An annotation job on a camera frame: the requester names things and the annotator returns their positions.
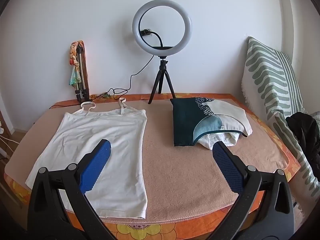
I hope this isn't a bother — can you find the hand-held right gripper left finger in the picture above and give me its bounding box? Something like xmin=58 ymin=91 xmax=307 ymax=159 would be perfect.
xmin=27 ymin=139 xmax=118 ymax=240

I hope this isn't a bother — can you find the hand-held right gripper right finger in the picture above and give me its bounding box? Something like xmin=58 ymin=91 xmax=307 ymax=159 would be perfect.
xmin=212 ymin=141 xmax=294 ymax=240

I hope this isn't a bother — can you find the white canvas tote bag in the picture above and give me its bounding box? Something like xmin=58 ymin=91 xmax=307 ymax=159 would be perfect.
xmin=25 ymin=98 xmax=148 ymax=218

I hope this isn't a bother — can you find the white folded garment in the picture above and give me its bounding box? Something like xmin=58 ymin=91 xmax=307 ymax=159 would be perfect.
xmin=197 ymin=132 xmax=244 ymax=150

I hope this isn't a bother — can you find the pink blanket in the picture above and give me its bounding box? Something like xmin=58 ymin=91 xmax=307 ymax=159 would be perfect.
xmin=4 ymin=97 xmax=290 ymax=224

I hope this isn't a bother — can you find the dark green patterned garment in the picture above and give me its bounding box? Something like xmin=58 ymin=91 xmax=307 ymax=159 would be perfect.
xmin=170 ymin=96 xmax=253 ymax=147

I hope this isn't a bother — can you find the orange floral bedsheet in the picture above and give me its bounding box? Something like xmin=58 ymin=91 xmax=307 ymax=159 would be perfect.
xmin=4 ymin=93 xmax=302 ymax=240

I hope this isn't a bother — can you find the black clothing heap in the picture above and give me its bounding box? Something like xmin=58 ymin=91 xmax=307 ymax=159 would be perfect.
xmin=286 ymin=112 xmax=320 ymax=178

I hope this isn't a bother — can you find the folded silver tripod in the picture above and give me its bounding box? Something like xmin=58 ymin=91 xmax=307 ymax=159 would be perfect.
xmin=74 ymin=44 xmax=90 ymax=100

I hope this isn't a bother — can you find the green striped white pillow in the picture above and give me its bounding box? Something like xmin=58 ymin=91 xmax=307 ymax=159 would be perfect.
xmin=241 ymin=36 xmax=320 ymax=198

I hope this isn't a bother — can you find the colourful cloth doll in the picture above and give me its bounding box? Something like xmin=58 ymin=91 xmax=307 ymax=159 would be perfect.
xmin=68 ymin=41 xmax=84 ymax=87

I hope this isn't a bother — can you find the brown wooden board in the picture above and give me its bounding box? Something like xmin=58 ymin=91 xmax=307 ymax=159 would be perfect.
xmin=79 ymin=40 xmax=90 ymax=100

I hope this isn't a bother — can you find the small black tripod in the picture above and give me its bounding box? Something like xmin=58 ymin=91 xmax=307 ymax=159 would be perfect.
xmin=148 ymin=56 xmax=176 ymax=105

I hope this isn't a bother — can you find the white cable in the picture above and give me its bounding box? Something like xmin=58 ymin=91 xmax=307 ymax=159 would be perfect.
xmin=0 ymin=135 xmax=20 ymax=160

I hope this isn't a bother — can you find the black ring light cable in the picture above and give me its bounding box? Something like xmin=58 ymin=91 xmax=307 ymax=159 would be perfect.
xmin=49 ymin=54 xmax=155 ymax=110

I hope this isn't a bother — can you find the white ring light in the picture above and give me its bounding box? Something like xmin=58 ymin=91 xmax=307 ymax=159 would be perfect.
xmin=132 ymin=0 xmax=194 ymax=56

